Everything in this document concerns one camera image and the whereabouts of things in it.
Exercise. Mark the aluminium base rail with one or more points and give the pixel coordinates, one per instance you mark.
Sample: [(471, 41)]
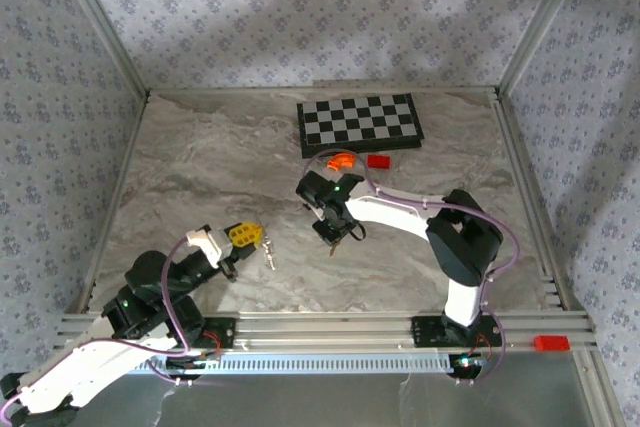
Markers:
[(325, 332)]

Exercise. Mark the black and grey chessboard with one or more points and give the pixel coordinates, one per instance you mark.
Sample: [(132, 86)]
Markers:
[(360, 122)]

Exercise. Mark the long red plastic block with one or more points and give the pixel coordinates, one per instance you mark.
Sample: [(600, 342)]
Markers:
[(551, 343)]

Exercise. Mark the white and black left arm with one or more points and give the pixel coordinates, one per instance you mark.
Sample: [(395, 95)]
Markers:
[(100, 372)]

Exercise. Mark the aluminium frame post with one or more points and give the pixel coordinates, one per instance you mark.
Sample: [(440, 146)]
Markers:
[(602, 397), (543, 22)]

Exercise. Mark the aluminium frame rail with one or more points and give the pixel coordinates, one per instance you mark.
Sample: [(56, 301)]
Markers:
[(530, 197), (115, 197)]

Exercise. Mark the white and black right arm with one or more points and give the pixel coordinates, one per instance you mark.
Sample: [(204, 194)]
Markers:
[(390, 207)]

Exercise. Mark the silver keys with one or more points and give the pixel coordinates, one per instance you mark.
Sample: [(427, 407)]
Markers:
[(271, 257)]

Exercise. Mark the grey metal sheet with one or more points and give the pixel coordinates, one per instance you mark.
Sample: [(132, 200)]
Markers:
[(300, 407)]

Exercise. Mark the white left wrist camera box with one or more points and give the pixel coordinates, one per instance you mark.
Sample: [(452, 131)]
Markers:
[(217, 244)]

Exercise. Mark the orange curved plastic piece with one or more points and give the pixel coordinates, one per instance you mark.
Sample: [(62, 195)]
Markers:
[(340, 161)]

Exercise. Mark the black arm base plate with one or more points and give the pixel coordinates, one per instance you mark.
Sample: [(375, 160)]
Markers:
[(425, 332), (222, 334)]

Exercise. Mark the small black circuit board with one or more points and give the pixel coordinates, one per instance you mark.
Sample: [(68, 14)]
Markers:
[(190, 363), (467, 366)]

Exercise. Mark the small red plastic block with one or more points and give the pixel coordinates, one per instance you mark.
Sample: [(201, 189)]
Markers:
[(379, 162)]

